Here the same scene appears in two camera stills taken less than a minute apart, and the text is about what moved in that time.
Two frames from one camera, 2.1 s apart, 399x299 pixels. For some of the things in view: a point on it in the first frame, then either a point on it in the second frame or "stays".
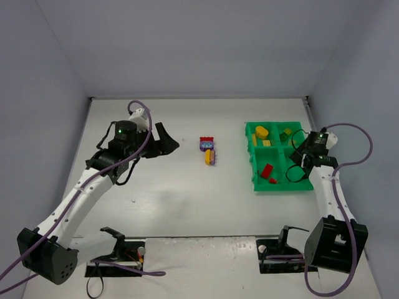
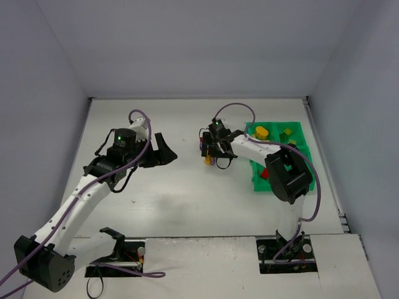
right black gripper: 299,149 to 209,147
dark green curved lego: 283,136 stays
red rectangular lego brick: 267,170 stays
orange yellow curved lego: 261,132 stays
